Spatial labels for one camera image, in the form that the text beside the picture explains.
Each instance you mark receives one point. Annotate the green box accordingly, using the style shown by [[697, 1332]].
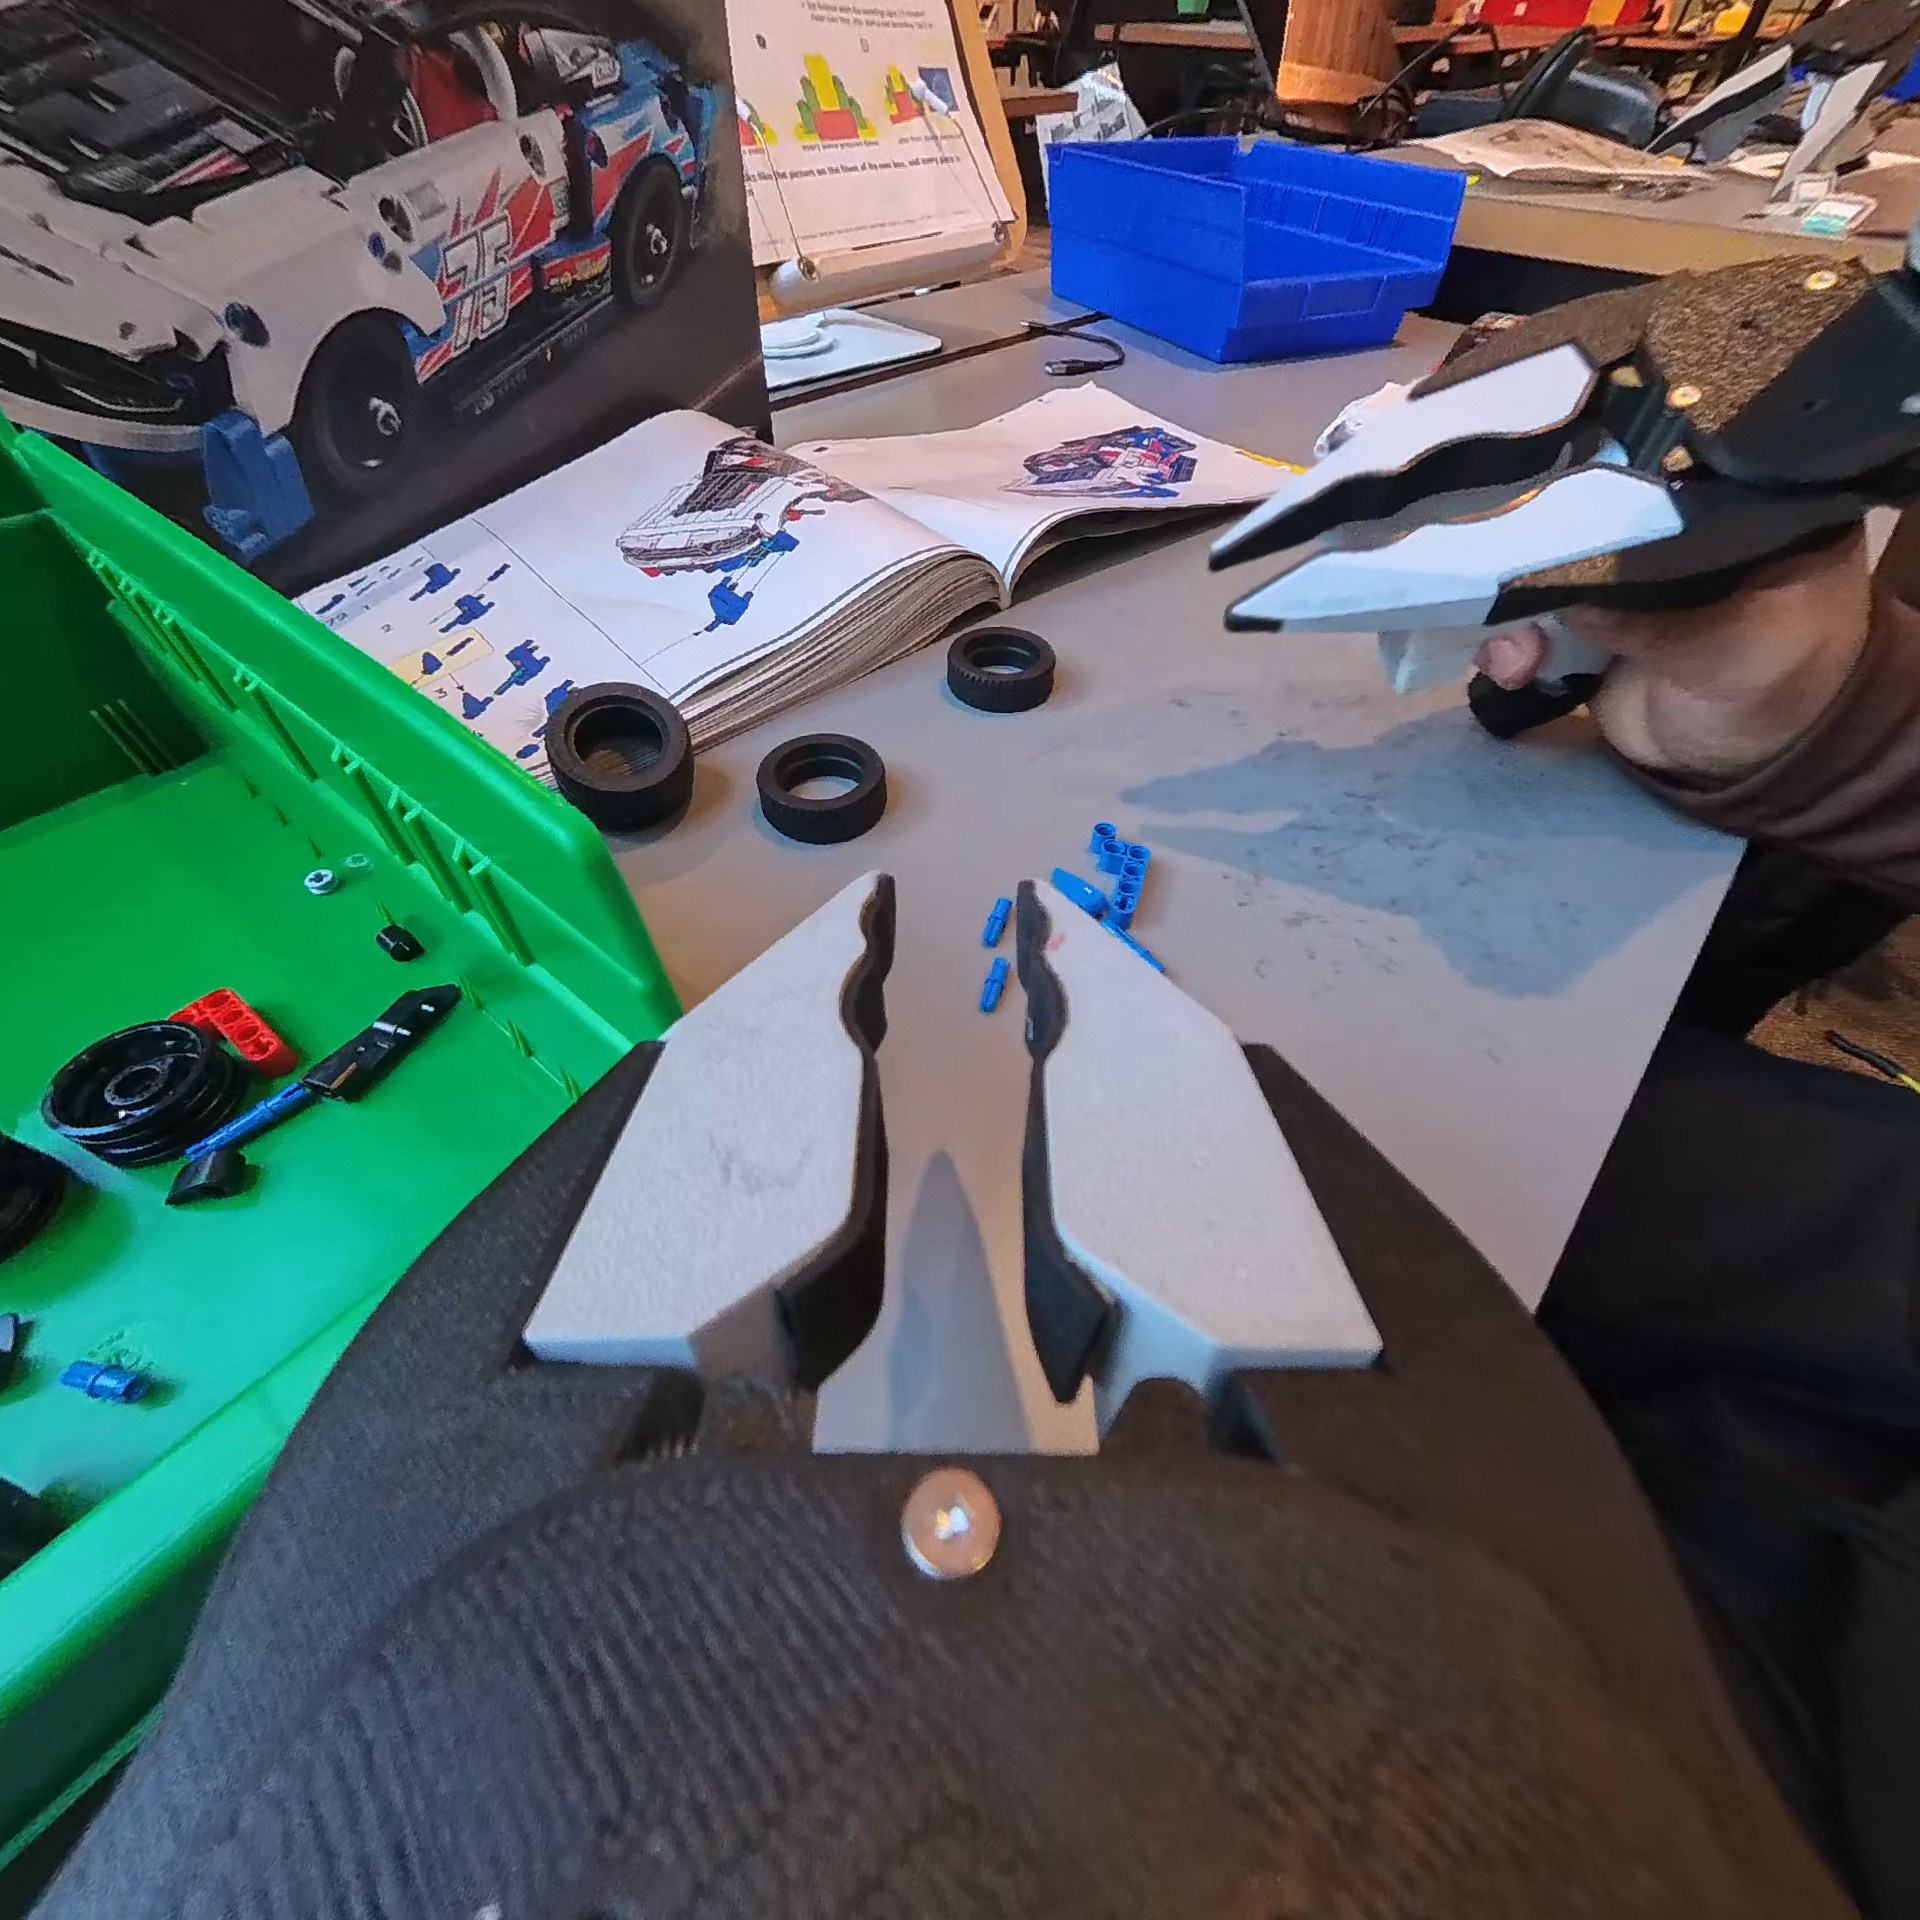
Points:
[[451, 1199]]

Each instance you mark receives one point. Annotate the small black bush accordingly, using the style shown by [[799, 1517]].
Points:
[[398, 942]]

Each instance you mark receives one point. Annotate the another hand-held gripper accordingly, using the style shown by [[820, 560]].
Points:
[[1726, 104]]

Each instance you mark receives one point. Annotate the black curved piece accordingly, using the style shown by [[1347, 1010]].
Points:
[[211, 1179]]

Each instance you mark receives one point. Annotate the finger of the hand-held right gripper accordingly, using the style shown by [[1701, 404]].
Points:
[[1472, 412], [1501, 554]]

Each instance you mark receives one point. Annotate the blue plastic bin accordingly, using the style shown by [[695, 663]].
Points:
[[1247, 241]]

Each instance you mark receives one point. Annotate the red L-shaped beam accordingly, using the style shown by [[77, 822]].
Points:
[[232, 1028]]

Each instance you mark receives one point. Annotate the black angled panel piece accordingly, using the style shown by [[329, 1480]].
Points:
[[383, 1043]]

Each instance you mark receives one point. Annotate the black rubber tyre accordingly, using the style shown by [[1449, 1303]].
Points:
[[780, 817], [577, 797], [969, 691]]

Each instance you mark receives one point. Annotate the open instruction booklet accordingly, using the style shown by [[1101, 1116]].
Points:
[[901, 509]]

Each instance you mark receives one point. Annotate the printed instruction sheet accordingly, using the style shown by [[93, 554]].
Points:
[[840, 182]]

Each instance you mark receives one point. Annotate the white flat pad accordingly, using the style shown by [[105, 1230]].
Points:
[[840, 338]]

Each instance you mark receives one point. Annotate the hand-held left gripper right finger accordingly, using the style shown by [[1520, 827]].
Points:
[[1200, 1199]]

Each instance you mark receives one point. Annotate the black toy car box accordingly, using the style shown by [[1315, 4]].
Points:
[[377, 151]]

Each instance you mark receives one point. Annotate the scattered papers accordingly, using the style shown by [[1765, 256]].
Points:
[[1576, 151]]

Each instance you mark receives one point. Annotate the blue L-shaped beam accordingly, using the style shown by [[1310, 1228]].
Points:
[[1124, 870]]

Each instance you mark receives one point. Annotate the brown woven basket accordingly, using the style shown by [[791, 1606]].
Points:
[[1336, 45]]

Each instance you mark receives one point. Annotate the grey desk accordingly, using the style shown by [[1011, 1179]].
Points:
[[1350, 931]]

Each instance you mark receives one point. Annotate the blue curved tooth piece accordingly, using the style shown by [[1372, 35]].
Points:
[[1076, 894]]

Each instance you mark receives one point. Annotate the long blue connector pin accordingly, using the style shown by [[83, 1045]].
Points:
[[250, 1118]]

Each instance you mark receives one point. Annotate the instruction sheet on stand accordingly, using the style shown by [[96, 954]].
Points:
[[997, 119]]

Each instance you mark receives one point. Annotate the person's right hand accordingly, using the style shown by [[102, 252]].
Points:
[[1726, 661]]

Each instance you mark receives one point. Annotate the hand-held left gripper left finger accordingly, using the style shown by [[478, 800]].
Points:
[[705, 1185]]

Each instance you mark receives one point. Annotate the black office chair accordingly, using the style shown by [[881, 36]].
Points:
[[1590, 89]]

